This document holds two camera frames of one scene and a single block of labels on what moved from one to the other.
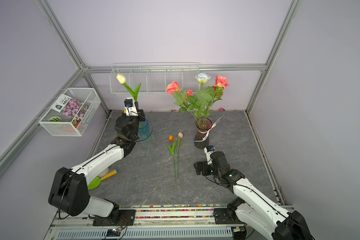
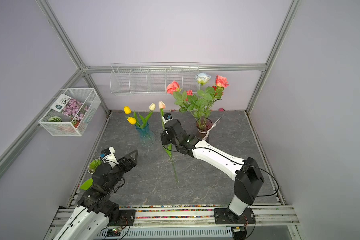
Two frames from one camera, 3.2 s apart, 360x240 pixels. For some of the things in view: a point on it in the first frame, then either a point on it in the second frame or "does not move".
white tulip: (121, 79) -> (152, 107)
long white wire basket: (154, 77) does not move
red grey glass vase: (203, 124) does not move
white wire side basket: (71, 114) does not move
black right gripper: (204, 165) -> (164, 134)
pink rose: (221, 82) does not move
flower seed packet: (70, 107) does not move
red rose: (189, 92) does not move
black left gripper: (141, 115) -> (132, 163)
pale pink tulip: (180, 136) -> (161, 106)
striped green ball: (55, 118) does not move
